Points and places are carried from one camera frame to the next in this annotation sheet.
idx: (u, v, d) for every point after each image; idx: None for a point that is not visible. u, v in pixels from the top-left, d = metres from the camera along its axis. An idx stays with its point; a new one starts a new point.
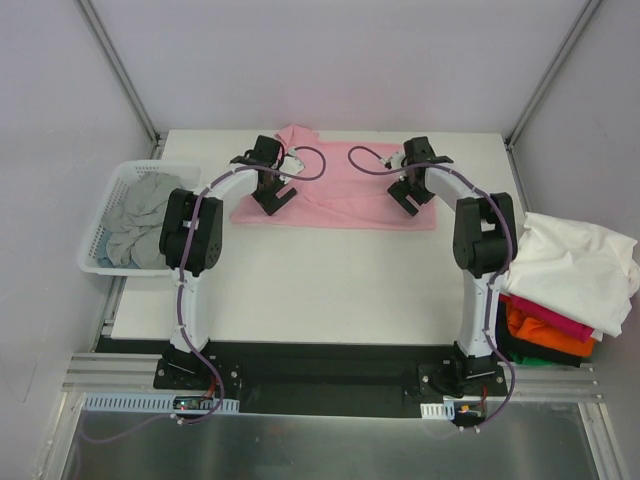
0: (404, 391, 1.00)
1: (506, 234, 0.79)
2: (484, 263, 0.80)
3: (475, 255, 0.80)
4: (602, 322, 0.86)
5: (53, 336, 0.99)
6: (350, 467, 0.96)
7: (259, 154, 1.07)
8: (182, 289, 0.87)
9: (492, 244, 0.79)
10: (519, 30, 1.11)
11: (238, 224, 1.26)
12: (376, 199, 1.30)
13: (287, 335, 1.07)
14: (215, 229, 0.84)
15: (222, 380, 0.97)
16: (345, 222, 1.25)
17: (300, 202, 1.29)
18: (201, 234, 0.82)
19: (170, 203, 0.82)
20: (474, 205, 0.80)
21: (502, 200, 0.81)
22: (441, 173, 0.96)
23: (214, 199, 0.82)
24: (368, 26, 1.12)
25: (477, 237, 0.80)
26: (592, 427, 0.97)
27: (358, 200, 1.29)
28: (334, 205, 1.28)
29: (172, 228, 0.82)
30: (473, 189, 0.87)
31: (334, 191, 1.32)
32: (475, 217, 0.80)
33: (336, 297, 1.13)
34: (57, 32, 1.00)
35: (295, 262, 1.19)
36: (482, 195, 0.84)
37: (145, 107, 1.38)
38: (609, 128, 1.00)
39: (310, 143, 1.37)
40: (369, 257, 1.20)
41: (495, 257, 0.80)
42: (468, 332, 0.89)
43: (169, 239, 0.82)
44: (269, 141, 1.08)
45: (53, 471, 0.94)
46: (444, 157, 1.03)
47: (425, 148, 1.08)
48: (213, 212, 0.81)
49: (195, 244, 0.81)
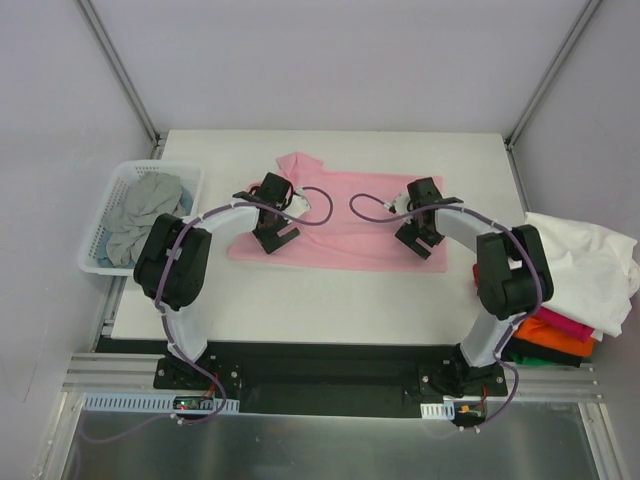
0: (404, 391, 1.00)
1: (533, 273, 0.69)
2: (515, 306, 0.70)
3: (506, 297, 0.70)
4: (601, 322, 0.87)
5: (53, 336, 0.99)
6: (350, 467, 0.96)
7: (266, 193, 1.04)
8: (167, 319, 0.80)
9: (526, 284, 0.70)
10: (520, 30, 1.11)
11: (234, 260, 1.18)
12: (378, 235, 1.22)
13: (290, 335, 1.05)
14: (198, 262, 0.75)
15: (221, 384, 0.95)
16: (347, 261, 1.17)
17: (304, 243, 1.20)
18: (180, 266, 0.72)
19: (154, 227, 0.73)
20: (499, 241, 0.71)
21: (528, 234, 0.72)
22: (453, 213, 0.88)
23: (203, 229, 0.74)
24: (368, 26, 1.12)
25: (505, 276, 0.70)
26: (592, 427, 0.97)
27: (364, 237, 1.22)
28: (334, 243, 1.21)
29: (151, 255, 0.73)
30: (492, 225, 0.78)
31: (335, 225, 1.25)
32: (502, 253, 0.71)
33: (338, 303, 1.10)
34: (57, 33, 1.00)
35: (298, 298, 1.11)
36: (501, 230, 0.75)
37: (145, 107, 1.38)
38: (609, 128, 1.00)
39: (314, 174, 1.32)
40: (367, 299, 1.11)
41: (526, 299, 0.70)
42: (476, 346, 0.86)
43: (146, 266, 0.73)
44: (279, 181, 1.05)
45: (54, 471, 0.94)
46: (452, 199, 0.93)
47: (430, 191, 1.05)
48: (199, 243, 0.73)
49: (173, 275, 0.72)
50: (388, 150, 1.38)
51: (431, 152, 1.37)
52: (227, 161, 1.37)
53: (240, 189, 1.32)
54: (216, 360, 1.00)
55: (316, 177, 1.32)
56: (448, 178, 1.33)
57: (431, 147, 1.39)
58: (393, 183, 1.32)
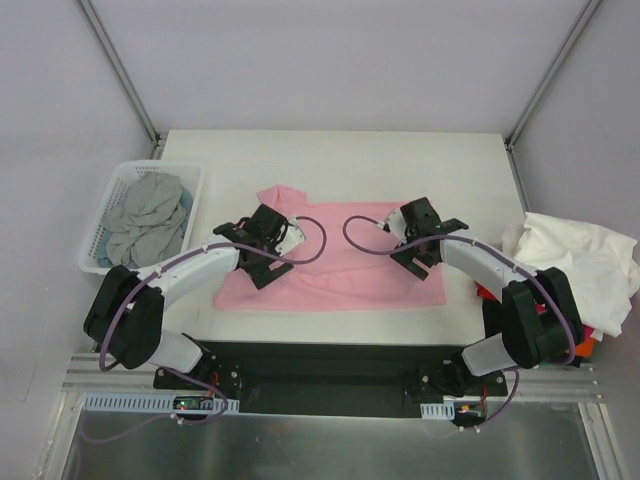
0: (404, 391, 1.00)
1: (563, 321, 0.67)
2: (544, 358, 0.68)
3: (534, 351, 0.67)
4: (602, 322, 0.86)
5: (53, 336, 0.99)
6: (350, 467, 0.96)
7: (255, 226, 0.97)
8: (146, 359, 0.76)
9: (554, 334, 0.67)
10: (520, 31, 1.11)
11: (220, 309, 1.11)
12: (372, 270, 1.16)
13: (298, 334, 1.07)
14: (148, 327, 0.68)
15: (219, 390, 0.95)
16: (343, 303, 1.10)
17: (294, 283, 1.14)
18: (125, 329, 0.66)
19: (107, 281, 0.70)
20: (525, 292, 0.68)
21: (555, 280, 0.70)
22: (464, 246, 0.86)
23: (155, 290, 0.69)
24: (368, 26, 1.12)
25: (537, 329, 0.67)
26: (592, 427, 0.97)
27: (358, 274, 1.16)
28: (324, 282, 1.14)
29: (100, 311, 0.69)
30: (513, 269, 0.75)
31: (326, 265, 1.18)
32: (529, 305, 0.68)
33: (333, 314, 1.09)
34: (57, 33, 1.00)
35: (295, 330, 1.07)
36: (525, 276, 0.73)
37: (145, 108, 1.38)
38: (609, 128, 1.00)
39: (297, 207, 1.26)
40: (365, 332, 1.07)
41: (557, 349, 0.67)
42: (480, 356, 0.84)
43: (95, 322, 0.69)
44: (271, 215, 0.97)
45: (54, 471, 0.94)
46: (456, 225, 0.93)
47: (427, 212, 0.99)
48: (147, 305, 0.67)
49: (117, 337, 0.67)
50: (388, 151, 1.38)
51: (431, 152, 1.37)
52: (227, 161, 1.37)
53: (240, 189, 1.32)
54: (216, 360, 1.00)
55: (301, 210, 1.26)
56: (448, 178, 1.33)
57: (431, 147, 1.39)
58: (392, 184, 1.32)
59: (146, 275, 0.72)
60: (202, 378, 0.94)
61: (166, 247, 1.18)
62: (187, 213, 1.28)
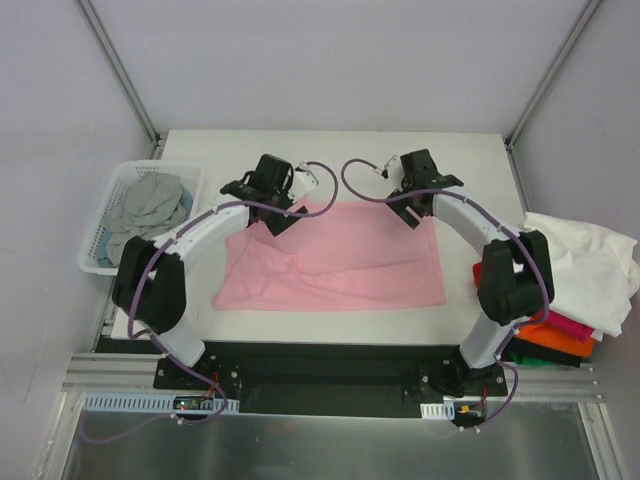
0: (404, 391, 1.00)
1: (539, 280, 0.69)
2: (517, 314, 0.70)
3: (509, 307, 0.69)
4: (602, 322, 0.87)
5: (53, 336, 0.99)
6: (350, 467, 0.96)
7: (260, 180, 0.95)
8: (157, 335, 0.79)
9: (528, 292, 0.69)
10: (520, 31, 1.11)
11: (221, 309, 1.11)
12: (372, 270, 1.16)
13: (299, 334, 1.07)
14: (174, 289, 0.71)
15: (222, 383, 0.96)
16: (343, 303, 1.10)
17: (293, 282, 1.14)
18: (153, 295, 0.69)
19: (124, 252, 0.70)
20: (504, 250, 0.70)
21: (535, 242, 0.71)
22: (455, 202, 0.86)
23: (174, 256, 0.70)
24: (368, 26, 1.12)
25: (510, 286, 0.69)
26: (592, 427, 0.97)
27: (360, 274, 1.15)
28: (324, 282, 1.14)
29: (125, 282, 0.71)
30: (498, 227, 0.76)
31: (326, 265, 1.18)
32: (507, 264, 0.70)
33: (333, 314, 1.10)
34: (57, 32, 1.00)
35: (296, 329, 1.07)
36: (509, 236, 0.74)
37: (145, 108, 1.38)
38: (609, 128, 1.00)
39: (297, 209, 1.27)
40: (365, 332, 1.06)
41: (530, 306, 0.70)
42: (475, 350, 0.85)
43: (122, 292, 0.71)
44: (274, 166, 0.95)
45: (54, 471, 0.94)
46: (450, 180, 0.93)
47: (426, 166, 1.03)
48: (170, 270, 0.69)
49: (147, 303, 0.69)
50: (387, 151, 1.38)
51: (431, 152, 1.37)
52: (227, 162, 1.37)
53: None
54: (216, 360, 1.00)
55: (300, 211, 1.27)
56: None
57: (431, 147, 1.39)
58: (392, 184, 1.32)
59: (162, 243, 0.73)
60: (208, 367, 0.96)
61: None
62: (187, 213, 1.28)
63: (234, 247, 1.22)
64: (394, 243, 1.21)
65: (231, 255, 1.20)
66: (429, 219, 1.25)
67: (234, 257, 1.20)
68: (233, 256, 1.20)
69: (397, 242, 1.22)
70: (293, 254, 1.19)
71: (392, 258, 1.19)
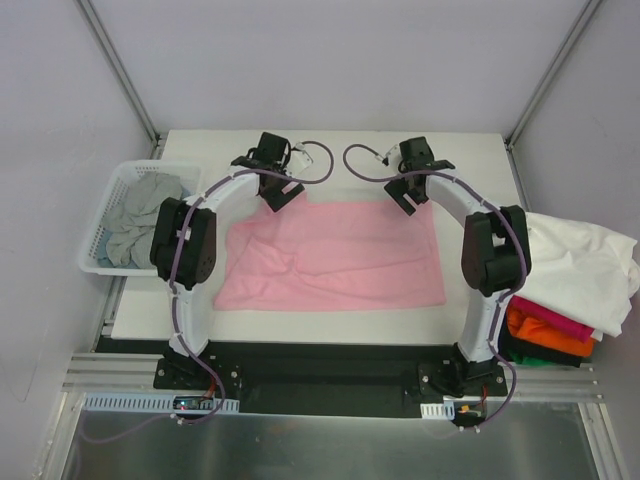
0: (404, 391, 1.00)
1: (518, 249, 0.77)
2: (496, 281, 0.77)
3: (487, 273, 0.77)
4: (602, 322, 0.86)
5: (53, 336, 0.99)
6: (350, 467, 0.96)
7: (263, 154, 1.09)
8: (176, 300, 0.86)
9: (506, 260, 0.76)
10: (520, 30, 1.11)
11: (221, 309, 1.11)
12: (372, 270, 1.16)
13: (299, 334, 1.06)
14: (208, 241, 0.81)
15: (222, 381, 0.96)
16: (344, 303, 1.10)
17: (293, 282, 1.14)
18: (192, 247, 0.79)
19: (161, 212, 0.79)
20: (484, 221, 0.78)
21: (513, 215, 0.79)
22: (445, 182, 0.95)
23: (207, 210, 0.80)
24: (368, 26, 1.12)
25: (488, 255, 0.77)
26: (592, 427, 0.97)
27: (360, 274, 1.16)
28: (324, 282, 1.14)
29: (163, 239, 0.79)
30: (481, 202, 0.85)
31: (327, 265, 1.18)
32: (487, 233, 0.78)
33: (333, 314, 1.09)
34: (57, 32, 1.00)
35: (296, 330, 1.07)
36: (491, 209, 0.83)
37: (145, 108, 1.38)
38: (609, 128, 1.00)
39: (297, 210, 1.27)
40: (365, 332, 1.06)
41: (508, 275, 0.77)
42: (470, 339, 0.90)
43: (160, 250, 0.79)
44: (275, 140, 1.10)
45: (54, 471, 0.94)
46: (443, 165, 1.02)
47: (422, 151, 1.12)
48: (205, 223, 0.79)
49: (186, 256, 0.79)
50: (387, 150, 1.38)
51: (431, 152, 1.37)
52: (227, 161, 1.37)
53: None
54: (216, 360, 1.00)
55: (300, 211, 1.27)
56: None
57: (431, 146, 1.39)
58: None
59: (195, 201, 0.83)
60: (210, 364, 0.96)
61: None
62: None
63: (234, 247, 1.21)
64: (394, 243, 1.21)
65: (231, 255, 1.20)
66: (428, 219, 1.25)
67: (234, 258, 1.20)
68: (233, 256, 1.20)
69: (397, 242, 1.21)
70: (293, 254, 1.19)
71: (392, 258, 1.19)
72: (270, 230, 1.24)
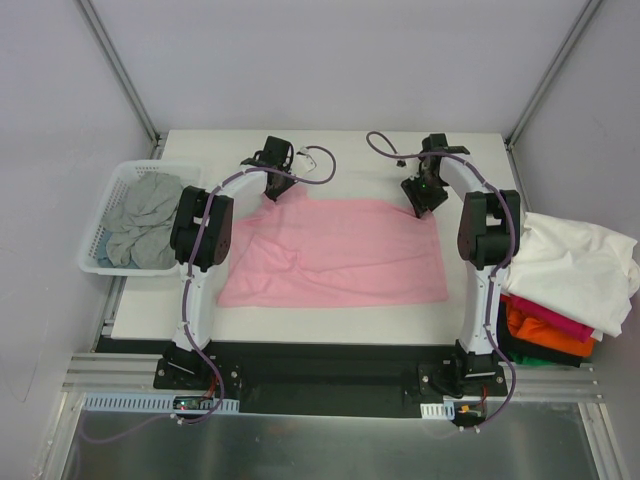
0: (404, 391, 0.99)
1: (510, 230, 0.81)
2: (485, 256, 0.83)
3: (477, 247, 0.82)
4: (601, 322, 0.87)
5: (53, 336, 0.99)
6: (350, 467, 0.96)
7: (269, 155, 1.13)
8: (189, 283, 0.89)
9: (496, 238, 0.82)
10: (519, 30, 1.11)
11: (224, 307, 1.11)
12: (373, 268, 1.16)
13: (300, 332, 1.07)
14: (225, 228, 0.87)
15: (222, 380, 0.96)
16: (347, 299, 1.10)
17: (296, 278, 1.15)
18: (211, 231, 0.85)
19: (182, 198, 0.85)
20: (481, 199, 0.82)
21: (511, 197, 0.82)
22: (456, 165, 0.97)
23: (225, 197, 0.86)
24: (368, 26, 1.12)
25: (480, 231, 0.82)
26: (592, 427, 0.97)
27: (361, 271, 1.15)
28: (326, 280, 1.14)
29: (184, 223, 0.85)
30: (484, 184, 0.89)
31: (329, 261, 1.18)
32: (482, 211, 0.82)
33: (333, 313, 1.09)
34: (57, 31, 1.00)
35: (296, 329, 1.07)
36: (492, 191, 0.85)
37: (145, 108, 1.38)
38: (609, 128, 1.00)
39: (298, 208, 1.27)
40: (366, 332, 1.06)
41: (496, 250, 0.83)
42: (468, 328, 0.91)
43: (180, 233, 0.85)
44: (278, 142, 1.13)
45: (53, 471, 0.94)
46: (459, 147, 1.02)
47: (442, 143, 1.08)
48: (223, 210, 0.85)
49: (205, 239, 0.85)
50: (409, 151, 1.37)
51: None
52: (226, 161, 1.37)
53: None
54: (216, 360, 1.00)
55: (301, 210, 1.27)
56: None
57: None
58: (392, 183, 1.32)
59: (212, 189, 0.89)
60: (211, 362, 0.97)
61: (166, 247, 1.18)
62: None
63: (236, 245, 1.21)
64: (396, 241, 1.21)
65: (234, 253, 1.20)
66: (432, 218, 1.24)
67: (237, 255, 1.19)
68: (235, 254, 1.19)
69: (399, 240, 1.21)
70: (295, 252, 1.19)
71: (393, 256, 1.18)
72: (272, 229, 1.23)
